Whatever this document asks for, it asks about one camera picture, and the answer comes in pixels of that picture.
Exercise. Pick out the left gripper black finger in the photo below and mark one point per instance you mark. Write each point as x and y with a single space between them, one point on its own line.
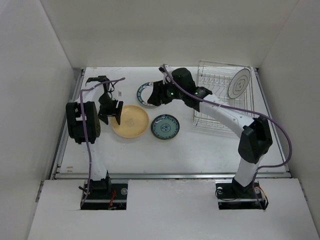
103 118
118 112

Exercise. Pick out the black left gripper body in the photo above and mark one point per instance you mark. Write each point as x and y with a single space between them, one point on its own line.
108 105

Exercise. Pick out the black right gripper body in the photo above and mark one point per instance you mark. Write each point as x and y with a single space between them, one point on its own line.
179 96

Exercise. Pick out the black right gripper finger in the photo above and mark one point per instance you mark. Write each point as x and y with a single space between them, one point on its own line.
167 94
156 95

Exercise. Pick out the white blue rimmed plate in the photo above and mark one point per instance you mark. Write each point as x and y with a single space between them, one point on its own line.
141 97

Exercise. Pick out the dark green patterned plate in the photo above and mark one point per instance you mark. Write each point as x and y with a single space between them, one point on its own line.
165 127

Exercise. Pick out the metal wire dish rack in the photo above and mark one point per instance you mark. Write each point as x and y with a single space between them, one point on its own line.
216 76

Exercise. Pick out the grey white lined plate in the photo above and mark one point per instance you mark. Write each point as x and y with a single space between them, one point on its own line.
239 83

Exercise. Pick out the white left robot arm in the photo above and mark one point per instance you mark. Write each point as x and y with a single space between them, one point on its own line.
95 106

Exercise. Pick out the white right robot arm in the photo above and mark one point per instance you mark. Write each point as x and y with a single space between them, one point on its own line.
254 133

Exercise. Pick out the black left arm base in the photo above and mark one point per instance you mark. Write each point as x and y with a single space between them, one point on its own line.
114 199

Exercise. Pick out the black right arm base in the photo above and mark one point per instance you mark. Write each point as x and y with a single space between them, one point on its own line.
253 199

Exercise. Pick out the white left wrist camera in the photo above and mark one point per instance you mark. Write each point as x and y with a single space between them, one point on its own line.
119 94

